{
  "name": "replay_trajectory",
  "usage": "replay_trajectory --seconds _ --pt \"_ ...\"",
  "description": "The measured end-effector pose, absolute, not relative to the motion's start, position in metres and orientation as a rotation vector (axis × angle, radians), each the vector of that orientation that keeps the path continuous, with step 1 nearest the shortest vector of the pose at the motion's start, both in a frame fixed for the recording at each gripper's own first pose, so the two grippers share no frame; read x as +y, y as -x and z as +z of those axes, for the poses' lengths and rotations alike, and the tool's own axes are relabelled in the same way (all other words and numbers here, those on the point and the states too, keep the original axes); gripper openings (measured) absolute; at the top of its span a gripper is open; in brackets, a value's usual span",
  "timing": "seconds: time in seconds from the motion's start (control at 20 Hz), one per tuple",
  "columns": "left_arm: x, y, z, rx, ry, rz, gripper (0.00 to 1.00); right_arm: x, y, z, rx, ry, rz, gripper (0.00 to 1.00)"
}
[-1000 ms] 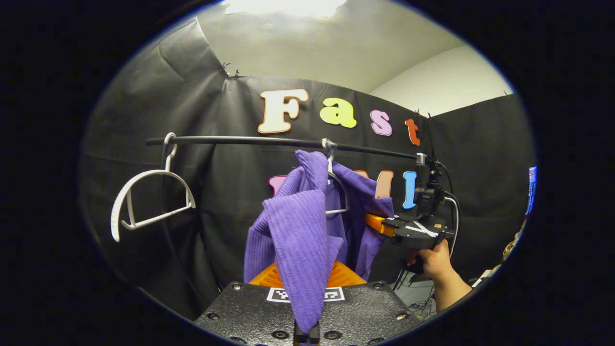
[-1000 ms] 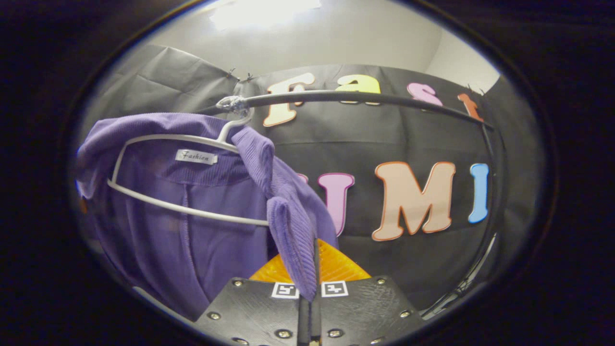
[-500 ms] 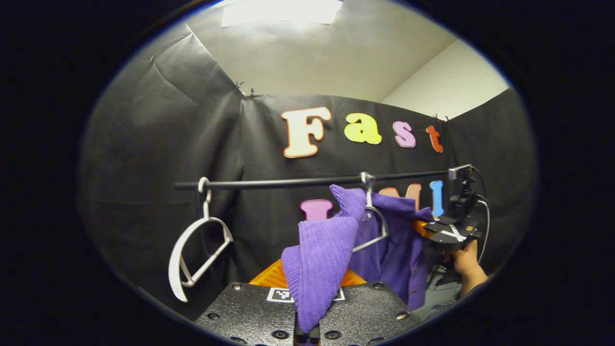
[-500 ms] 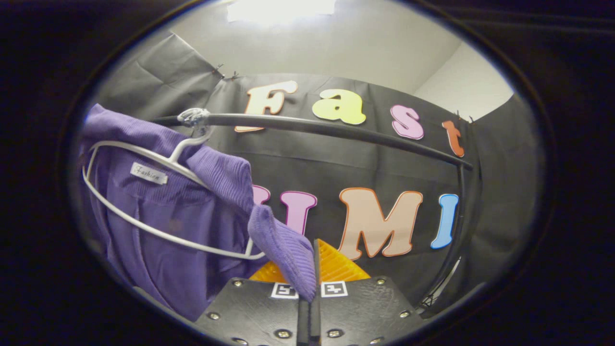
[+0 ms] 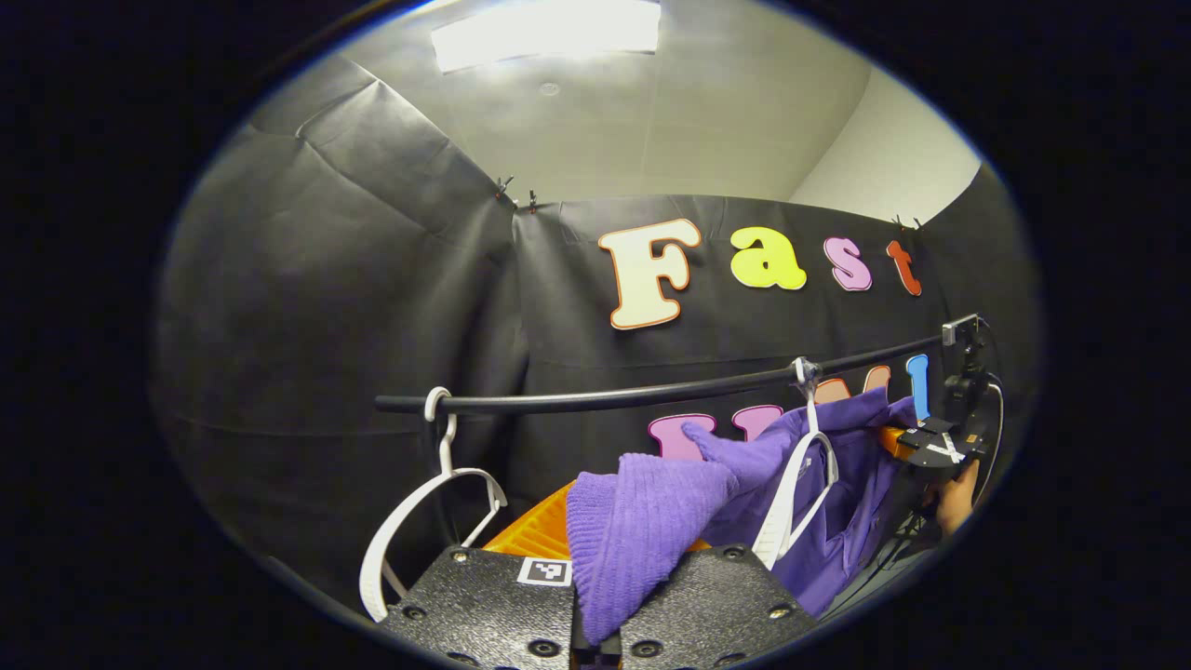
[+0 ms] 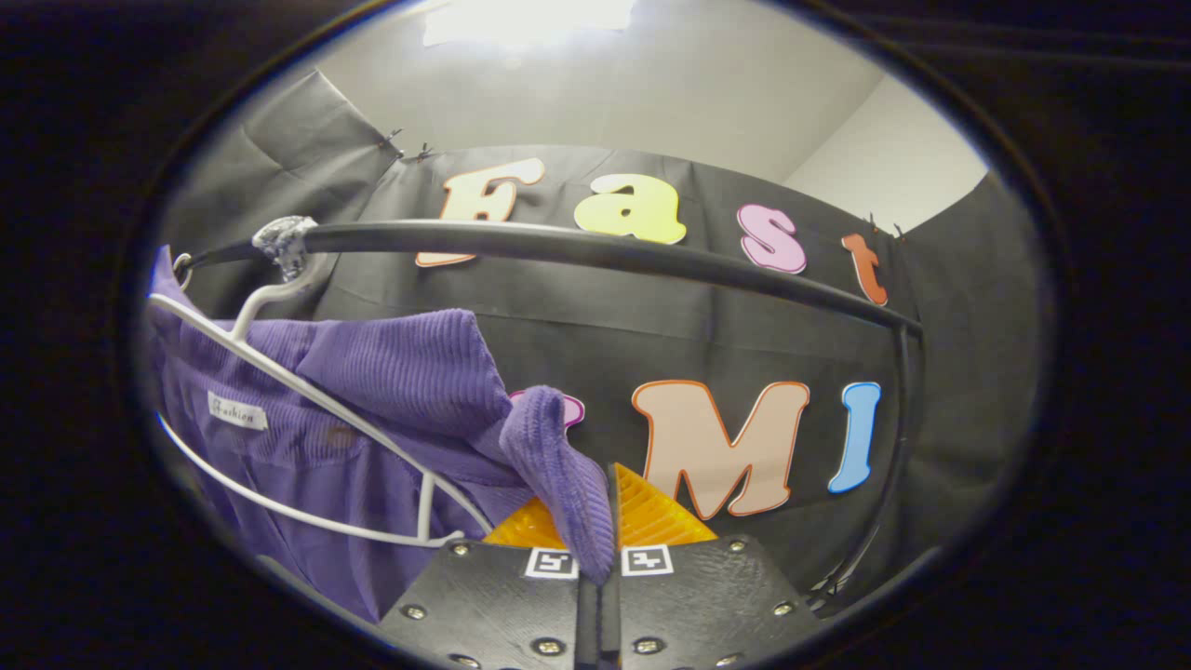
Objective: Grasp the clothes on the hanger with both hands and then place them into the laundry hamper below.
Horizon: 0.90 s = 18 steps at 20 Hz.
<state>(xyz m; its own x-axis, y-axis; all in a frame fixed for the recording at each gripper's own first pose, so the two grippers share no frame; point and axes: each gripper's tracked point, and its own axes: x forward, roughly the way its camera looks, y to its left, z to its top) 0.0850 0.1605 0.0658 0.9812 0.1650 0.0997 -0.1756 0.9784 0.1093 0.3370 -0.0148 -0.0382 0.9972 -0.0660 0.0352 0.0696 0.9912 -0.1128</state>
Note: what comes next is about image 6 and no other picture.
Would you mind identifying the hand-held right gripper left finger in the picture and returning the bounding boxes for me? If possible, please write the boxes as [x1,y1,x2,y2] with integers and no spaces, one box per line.
[375,496,583,670]

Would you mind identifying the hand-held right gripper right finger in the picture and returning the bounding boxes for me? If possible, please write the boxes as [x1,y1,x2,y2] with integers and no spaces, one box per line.
[598,461,831,670]

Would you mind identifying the purple corduroy shirt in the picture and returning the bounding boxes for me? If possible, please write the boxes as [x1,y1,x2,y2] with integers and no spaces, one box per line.
[141,244,617,626]

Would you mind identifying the black clothes rack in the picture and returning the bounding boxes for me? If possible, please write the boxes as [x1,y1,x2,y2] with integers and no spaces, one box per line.
[172,219,929,606]

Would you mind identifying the black backdrop cloth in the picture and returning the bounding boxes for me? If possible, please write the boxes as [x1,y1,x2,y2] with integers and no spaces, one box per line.
[154,70,1052,606]

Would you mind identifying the silver tape wrap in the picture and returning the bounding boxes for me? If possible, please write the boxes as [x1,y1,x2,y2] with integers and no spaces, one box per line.
[251,215,319,282]

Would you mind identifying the ceiling light panel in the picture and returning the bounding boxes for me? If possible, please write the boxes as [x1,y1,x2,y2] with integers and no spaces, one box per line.
[423,0,639,48]

